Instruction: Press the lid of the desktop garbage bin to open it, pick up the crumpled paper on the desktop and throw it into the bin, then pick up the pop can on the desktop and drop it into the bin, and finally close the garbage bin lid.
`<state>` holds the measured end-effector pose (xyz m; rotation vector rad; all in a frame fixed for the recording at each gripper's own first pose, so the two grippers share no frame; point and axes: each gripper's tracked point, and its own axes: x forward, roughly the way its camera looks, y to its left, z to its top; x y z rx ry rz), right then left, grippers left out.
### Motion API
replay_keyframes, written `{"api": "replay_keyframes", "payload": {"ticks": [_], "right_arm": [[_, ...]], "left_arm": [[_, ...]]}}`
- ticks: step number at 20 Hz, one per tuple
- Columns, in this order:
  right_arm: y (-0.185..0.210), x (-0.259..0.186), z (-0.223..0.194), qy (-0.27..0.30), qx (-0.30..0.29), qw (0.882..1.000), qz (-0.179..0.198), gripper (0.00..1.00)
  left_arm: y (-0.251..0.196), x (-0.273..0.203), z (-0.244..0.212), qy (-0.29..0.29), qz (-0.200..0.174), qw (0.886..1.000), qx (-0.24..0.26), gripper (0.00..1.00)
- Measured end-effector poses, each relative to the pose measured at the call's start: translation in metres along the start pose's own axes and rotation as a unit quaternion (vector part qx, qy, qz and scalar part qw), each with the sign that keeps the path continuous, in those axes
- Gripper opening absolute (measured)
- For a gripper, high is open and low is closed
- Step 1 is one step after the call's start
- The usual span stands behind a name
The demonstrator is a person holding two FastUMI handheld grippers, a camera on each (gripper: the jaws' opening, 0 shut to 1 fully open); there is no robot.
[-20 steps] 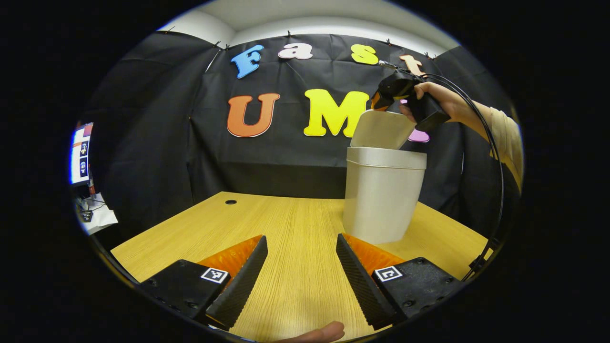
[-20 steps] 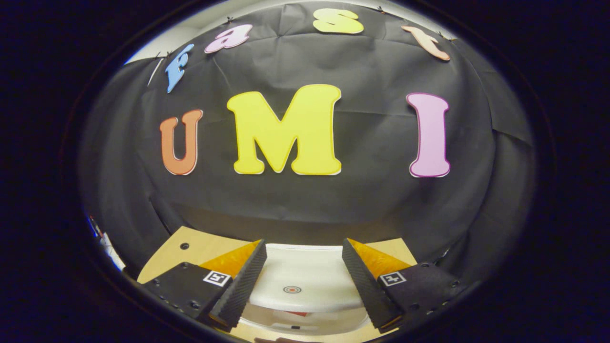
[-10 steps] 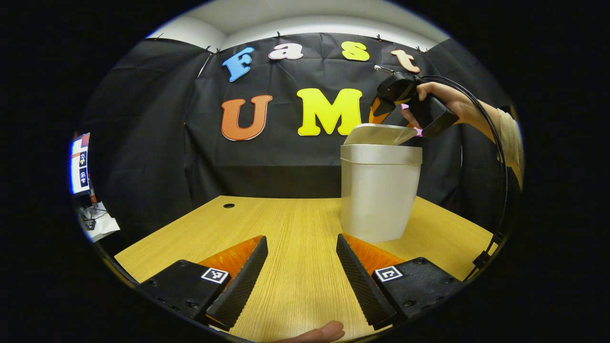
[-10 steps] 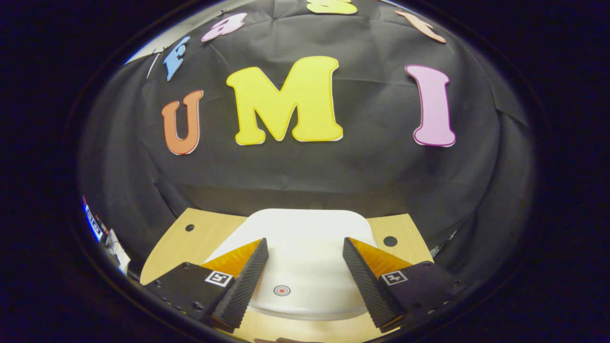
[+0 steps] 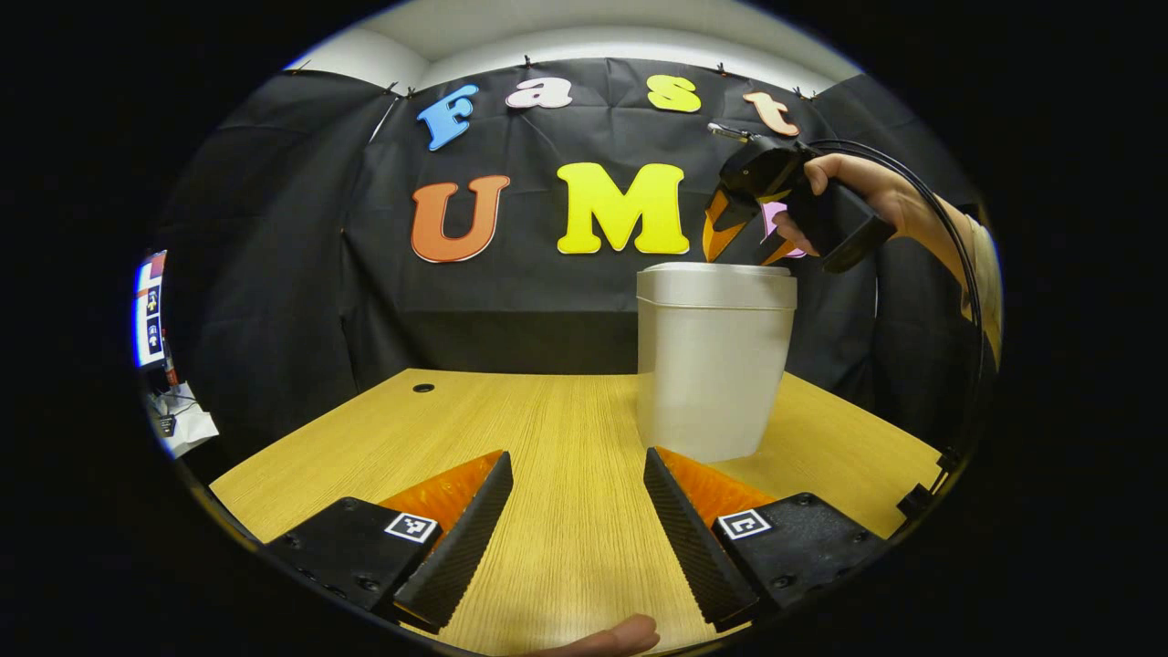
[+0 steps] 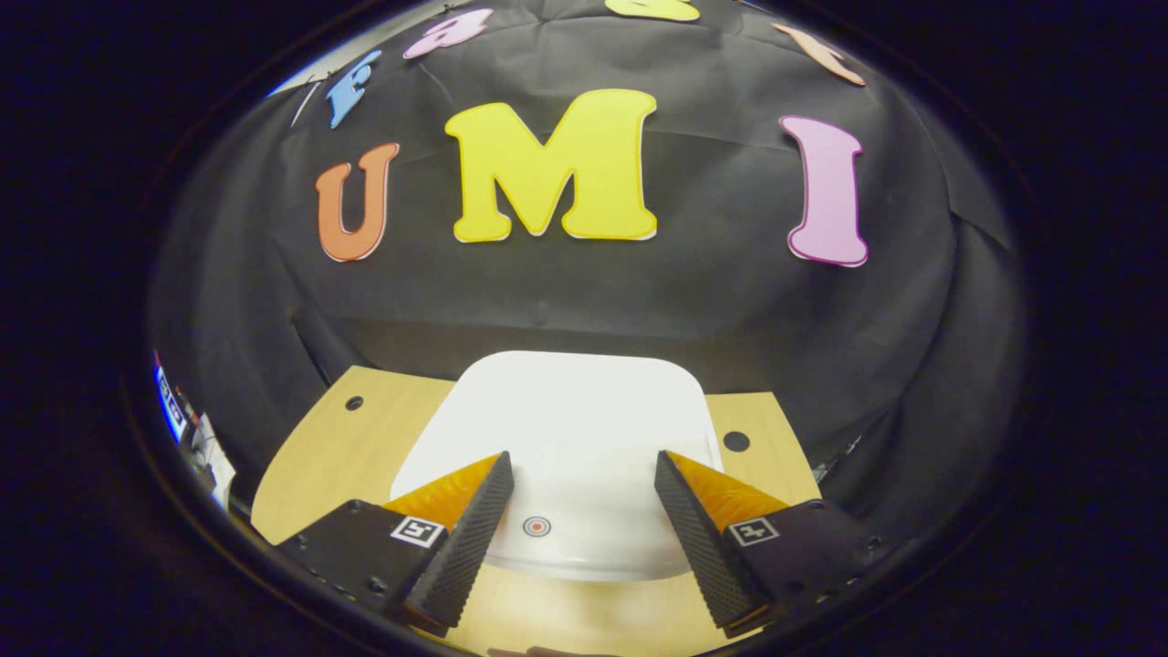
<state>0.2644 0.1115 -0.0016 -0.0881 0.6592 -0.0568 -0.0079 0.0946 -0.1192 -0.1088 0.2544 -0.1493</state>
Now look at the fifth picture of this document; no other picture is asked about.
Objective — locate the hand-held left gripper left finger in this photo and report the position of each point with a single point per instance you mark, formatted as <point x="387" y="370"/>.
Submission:
<point x="461" y="543"/>

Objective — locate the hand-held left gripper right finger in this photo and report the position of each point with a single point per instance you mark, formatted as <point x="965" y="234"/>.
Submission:
<point x="692" y="534"/>

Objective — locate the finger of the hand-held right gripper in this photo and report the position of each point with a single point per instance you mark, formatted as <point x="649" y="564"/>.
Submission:
<point x="776" y="251"/>
<point x="725" y="233"/>

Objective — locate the white desktop garbage bin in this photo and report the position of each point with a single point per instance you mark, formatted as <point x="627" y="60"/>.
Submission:
<point x="712" y="365"/>

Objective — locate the wooden desktop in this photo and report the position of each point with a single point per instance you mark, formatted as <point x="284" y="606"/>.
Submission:
<point x="566" y="438"/>

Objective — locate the black table clamp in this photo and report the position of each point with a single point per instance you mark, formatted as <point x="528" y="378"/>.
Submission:
<point x="949" y="458"/>
<point x="916" y="502"/>

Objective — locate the white paper sheets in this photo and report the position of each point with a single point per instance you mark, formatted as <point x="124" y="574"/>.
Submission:
<point x="187" y="424"/>

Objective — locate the black backdrop cloth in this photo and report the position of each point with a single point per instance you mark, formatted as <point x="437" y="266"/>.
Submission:
<point x="274" y="274"/>

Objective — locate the computer monitor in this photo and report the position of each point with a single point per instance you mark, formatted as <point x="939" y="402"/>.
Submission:
<point x="151" y="315"/>

